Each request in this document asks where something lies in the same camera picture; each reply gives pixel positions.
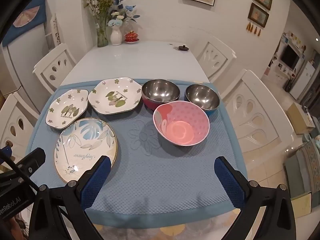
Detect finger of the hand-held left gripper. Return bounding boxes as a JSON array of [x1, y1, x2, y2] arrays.
[[15, 148, 47, 179]]

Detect blue steel bowl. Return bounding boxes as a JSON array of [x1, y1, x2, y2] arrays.
[[185, 84, 220, 117]]

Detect brown cardboard box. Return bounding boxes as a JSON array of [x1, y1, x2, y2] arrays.
[[286, 102, 315, 135]]

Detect white carved dining chair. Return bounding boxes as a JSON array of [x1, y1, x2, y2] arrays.
[[196, 36, 237, 83], [0, 92, 40, 155], [220, 69, 294, 155], [32, 43, 78, 94]]

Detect white television wall unit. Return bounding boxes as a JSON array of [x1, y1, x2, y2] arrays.
[[267, 31, 308, 80]]

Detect large hexagonal lotus-print plate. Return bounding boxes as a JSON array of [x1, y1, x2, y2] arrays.
[[87, 77, 143, 116]]

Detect framed picture with tassels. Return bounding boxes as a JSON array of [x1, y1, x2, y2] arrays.
[[246, 3, 270, 36]]

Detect pink dotted bowl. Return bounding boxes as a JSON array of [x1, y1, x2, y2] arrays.
[[153, 100, 210, 146]]

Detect clear glass vase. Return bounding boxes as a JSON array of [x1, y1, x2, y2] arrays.
[[96, 21, 109, 47]]

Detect patterned green sofa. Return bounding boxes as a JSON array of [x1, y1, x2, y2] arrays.
[[284, 134, 320, 199]]

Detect white ceramic vase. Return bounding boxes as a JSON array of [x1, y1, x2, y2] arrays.
[[110, 26, 122, 46]]

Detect white refrigerator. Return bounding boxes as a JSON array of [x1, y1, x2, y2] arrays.
[[0, 22, 50, 103]]

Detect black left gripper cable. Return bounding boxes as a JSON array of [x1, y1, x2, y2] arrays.
[[0, 152, 38, 191]]

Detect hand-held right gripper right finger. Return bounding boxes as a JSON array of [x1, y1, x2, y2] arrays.
[[214, 156, 297, 240]]

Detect red steel bowl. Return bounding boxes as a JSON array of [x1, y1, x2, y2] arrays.
[[141, 79, 180, 111]]

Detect red lidded teacup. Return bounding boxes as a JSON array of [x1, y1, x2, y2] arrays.
[[124, 31, 139, 44]]

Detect round blue-leaf gold-rim plate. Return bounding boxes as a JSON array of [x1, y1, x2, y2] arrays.
[[54, 117, 120, 183]]

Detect small hexagonal tree-print plate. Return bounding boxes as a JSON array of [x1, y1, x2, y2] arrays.
[[45, 89, 89, 130]]

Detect blue textured table mat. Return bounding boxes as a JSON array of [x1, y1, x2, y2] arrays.
[[25, 78, 248, 229]]

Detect black television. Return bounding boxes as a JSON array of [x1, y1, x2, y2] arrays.
[[281, 45, 299, 69]]

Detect tall white cabinet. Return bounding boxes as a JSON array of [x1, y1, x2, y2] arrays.
[[290, 61, 318, 100]]

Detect blue cloth cover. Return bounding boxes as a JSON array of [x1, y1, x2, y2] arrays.
[[1, 0, 48, 47]]

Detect white shelf rack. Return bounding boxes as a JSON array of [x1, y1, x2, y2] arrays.
[[45, 14, 63, 51]]

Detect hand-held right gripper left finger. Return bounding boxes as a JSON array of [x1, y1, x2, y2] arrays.
[[29, 155, 112, 240]]

